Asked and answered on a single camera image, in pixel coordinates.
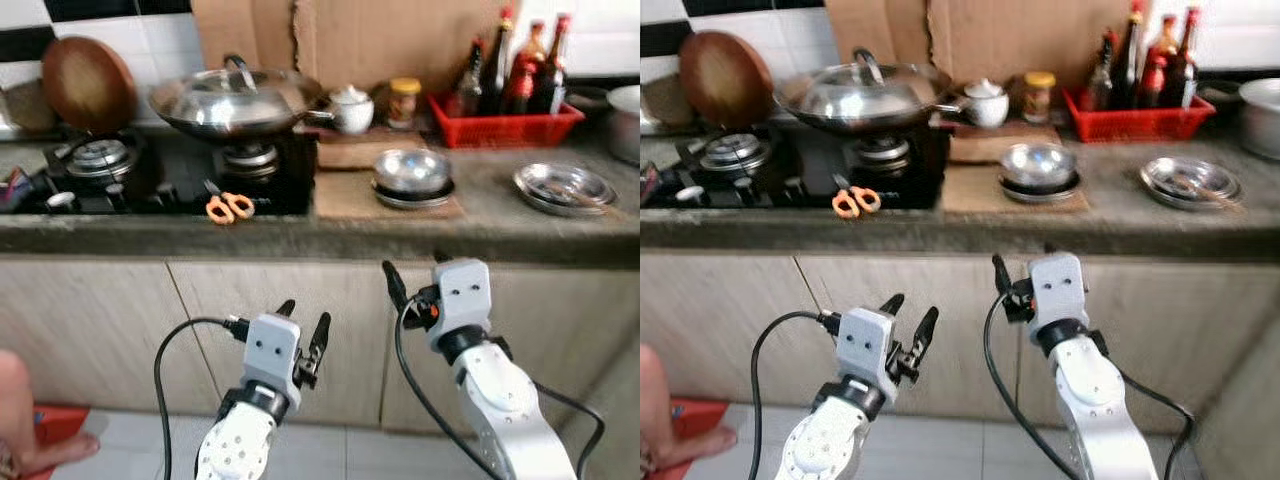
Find dark bottle red cap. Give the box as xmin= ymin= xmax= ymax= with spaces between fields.
xmin=530 ymin=13 xmax=573 ymax=114
xmin=1165 ymin=7 xmax=1201 ymax=109

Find glass jar yellow lid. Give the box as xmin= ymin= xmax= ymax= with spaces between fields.
xmin=388 ymin=77 xmax=423 ymax=131
xmin=1022 ymin=71 xmax=1057 ymax=125

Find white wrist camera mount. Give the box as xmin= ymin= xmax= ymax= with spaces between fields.
xmin=835 ymin=307 xmax=898 ymax=401
xmin=243 ymin=313 xmax=303 ymax=411
xmin=430 ymin=258 xmax=493 ymax=351
xmin=1027 ymin=252 xmax=1089 ymax=346

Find black gas stove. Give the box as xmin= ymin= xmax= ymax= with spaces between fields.
xmin=640 ymin=125 xmax=951 ymax=211
xmin=0 ymin=128 xmax=319 ymax=217

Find orange handled scissors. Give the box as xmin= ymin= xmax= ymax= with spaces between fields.
xmin=830 ymin=177 xmax=883 ymax=220
xmin=203 ymin=180 xmax=257 ymax=226

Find brown cardboard piece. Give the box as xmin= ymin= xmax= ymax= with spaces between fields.
xmin=315 ymin=125 xmax=429 ymax=171
xmin=945 ymin=120 xmax=1061 ymax=166

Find large aluminium pot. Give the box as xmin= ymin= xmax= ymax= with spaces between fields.
xmin=605 ymin=85 xmax=641 ymax=166
xmin=1238 ymin=78 xmax=1280 ymax=161

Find bare person leg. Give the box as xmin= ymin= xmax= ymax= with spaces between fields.
xmin=640 ymin=345 xmax=739 ymax=477
xmin=0 ymin=348 xmax=101 ymax=479

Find steel wok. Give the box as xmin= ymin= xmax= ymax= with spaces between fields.
xmin=773 ymin=62 xmax=966 ymax=136
xmin=148 ymin=68 xmax=336 ymax=141

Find round wooden cutting board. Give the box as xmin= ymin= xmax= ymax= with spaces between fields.
xmin=678 ymin=30 xmax=776 ymax=129
xmin=40 ymin=36 xmax=138 ymax=136

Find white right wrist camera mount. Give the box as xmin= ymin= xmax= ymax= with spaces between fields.
xmin=1027 ymin=252 xmax=1089 ymax=346
xmin=430 ymin=258 xmax=493 ymax=351

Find short red label bottle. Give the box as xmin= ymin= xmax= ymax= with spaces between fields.
xmin=1138 ymin=48 xmax=1169 ymax=109
xmin=503 ymin=55 xmax=536 ymax=116

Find stacked stainless steel plates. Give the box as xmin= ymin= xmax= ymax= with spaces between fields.
xmin=1140 ymin=156 xmax=1244 ymax=212
xmin=513 ymin=162 xmax=619 ymax=218

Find white ceramic lidded pot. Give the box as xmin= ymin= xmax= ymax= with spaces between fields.
xmin=328 ymin=85 xmax=376 ymax=136
xmin=960 ymin=78 xmax=1011 ymax=129

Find large cardboard sheet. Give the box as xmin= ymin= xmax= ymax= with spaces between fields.
xmin=825 ymin=0 xmax=931 ymax=66
xmin=925 ymin=0 xmax=1151 ymax=89
xmin=190 ymin=0 xmax=298 ymax=73
xmin=293 ymin=0 xmax=521 ymax=96

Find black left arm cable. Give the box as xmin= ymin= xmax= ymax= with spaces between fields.
xmin=750 ymin=310 xmax=843 ymax=480
xmin=153 ymin=315 xmax=251 ymax=480

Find small clear glass bottle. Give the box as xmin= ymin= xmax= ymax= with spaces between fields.
xmin=455 ymin=38 xmax=486 ymax=119
xmin=1090 ymin=30 xmax=1119 ymax=111

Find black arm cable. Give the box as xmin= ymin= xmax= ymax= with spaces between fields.
xmin=153 ymin=315 xmax=251 ymax=480
xmin=393 ymin=298 xmax=608 ymax=480
xmin=750 ymin=310 xmax=843 ymax=480
xmin=983 ymin=290 xmax=1196 ymax=480

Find amber glass bottle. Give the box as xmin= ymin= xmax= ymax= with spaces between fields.
xmin=1150 ymin=15 xmax=1181 ymax=71
xmin=515 ymin=20 xmax=549 ymax=81

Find tall dark glass bottle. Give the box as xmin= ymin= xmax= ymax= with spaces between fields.
xmin=480 ymin=5 xmax=516 ymax=116
xmin=1115 ymin=0 xmax=1149 ymax=109

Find red plastic basket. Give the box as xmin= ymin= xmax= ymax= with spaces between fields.
xmin=428 ymin=92 xmax=586 ymax=151
xmin=1062 ymin=88 xmax=1218 ymax=144

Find stainless steel bowl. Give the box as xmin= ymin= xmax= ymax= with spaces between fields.
xmin=1000 ymin=142 xmax=1079 ymax=191
xmin=374 ymin=148 xmax=453 ymax=198

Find long wooden chopstick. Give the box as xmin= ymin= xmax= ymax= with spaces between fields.
xmin=555 ymin=183 xmax=623 ymax=216
xmin=1180 ymin=178 xmax=1249 ymax=211

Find stainless steel dish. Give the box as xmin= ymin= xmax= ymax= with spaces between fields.
xmin=998 ymin=175 xmax=1083 ymax=205
xmin=372 ymin=180 xmax=457 ymax=211

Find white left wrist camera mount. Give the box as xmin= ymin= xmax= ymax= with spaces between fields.
xmin=835 ymin=307 xmax=898 ymax=401
xmin=243 ymin=313 xmax=303 ymax=411

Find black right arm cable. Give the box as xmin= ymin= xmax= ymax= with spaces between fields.
xmin=393 ymin=298 xmax=608 ymax=480
xmin=983 ymin=290 xmax=1196 ymax=480

